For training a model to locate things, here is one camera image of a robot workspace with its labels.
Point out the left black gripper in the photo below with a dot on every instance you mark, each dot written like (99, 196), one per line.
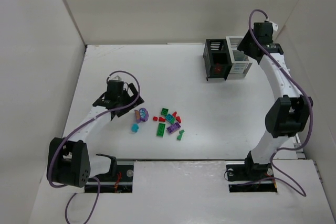
(130, 101)

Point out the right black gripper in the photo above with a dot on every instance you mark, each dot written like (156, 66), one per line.
(247, 44)

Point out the purple paw print lego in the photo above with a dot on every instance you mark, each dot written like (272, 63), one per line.
(141, 115)

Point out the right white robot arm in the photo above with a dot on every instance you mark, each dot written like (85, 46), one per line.
(290, 111)

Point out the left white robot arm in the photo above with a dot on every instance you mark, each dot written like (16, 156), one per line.
(71, 159)

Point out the white slatted container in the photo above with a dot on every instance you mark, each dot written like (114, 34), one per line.
(241, 63)

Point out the black slatted container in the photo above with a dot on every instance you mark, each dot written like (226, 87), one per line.
(216, 52)

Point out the small cyan lego block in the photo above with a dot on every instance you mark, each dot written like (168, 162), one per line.
(135, 128)

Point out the square green lego piece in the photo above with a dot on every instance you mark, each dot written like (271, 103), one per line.
(164, 112)

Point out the teal square lego piece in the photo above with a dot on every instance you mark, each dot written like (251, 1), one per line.
(170, 118)

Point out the long green lego plate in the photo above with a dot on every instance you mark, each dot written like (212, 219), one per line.
(160, 130)

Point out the purple lego plate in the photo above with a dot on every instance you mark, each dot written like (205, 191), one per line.
(173, 128)

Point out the small green lego piece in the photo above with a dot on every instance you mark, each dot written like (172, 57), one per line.
(180, 135)

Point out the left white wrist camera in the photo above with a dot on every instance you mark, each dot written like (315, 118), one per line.
(115, 78)

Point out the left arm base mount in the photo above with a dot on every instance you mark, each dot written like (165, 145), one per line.
(121, 182)

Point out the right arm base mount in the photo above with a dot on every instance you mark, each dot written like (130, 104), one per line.
(253, 179)

